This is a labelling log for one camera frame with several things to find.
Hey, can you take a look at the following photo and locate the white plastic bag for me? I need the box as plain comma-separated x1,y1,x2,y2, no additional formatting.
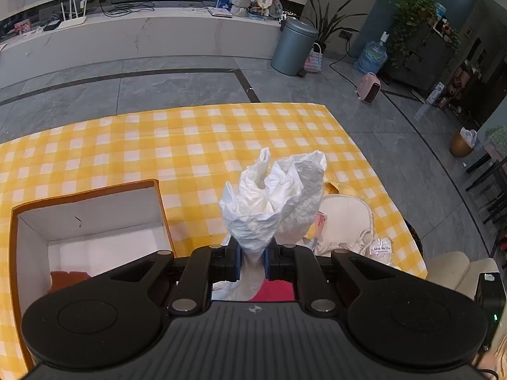
211,148,327,301

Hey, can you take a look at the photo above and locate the grey metal trash bin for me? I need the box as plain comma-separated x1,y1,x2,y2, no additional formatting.
271,18,318,76

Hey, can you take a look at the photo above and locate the clear flower gift bag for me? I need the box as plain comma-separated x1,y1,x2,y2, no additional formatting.
359,237,393,266

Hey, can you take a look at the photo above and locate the red mat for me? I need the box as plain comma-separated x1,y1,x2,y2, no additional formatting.
250,280,295,302

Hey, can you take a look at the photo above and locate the dark cabinet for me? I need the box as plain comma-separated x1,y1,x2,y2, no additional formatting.
385,23,455,92

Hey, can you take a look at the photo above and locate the blue water jug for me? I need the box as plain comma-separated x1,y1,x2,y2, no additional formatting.
354,32,389,75

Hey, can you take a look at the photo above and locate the orange round basket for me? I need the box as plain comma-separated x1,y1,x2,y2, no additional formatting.
449,127,477,158

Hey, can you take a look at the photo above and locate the pink woven handbag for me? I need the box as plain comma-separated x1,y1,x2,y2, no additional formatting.
304,42,323,73

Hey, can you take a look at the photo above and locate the cream sofa armrest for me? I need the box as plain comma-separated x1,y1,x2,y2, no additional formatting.
425,251,498,299

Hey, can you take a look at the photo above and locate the cream fabric slipper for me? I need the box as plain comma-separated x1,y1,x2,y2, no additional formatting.
305,194,375,257

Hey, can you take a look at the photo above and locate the trailing ivy plant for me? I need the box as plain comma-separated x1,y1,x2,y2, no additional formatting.
388,0,437,69

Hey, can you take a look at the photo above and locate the yellow checkered tablecloth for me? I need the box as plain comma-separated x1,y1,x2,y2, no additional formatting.
1,103,427,379

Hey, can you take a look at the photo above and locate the pink small heater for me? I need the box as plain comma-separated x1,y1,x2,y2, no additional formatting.
356,72,381,104

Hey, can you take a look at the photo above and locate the green leafy floor plant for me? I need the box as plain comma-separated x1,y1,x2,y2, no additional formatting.
301,0,366,51

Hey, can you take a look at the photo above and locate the white marble tv console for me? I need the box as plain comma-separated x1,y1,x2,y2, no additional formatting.
1,8,280,87

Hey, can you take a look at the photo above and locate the white wifi router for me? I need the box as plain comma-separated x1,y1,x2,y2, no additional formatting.
58,0,88,29

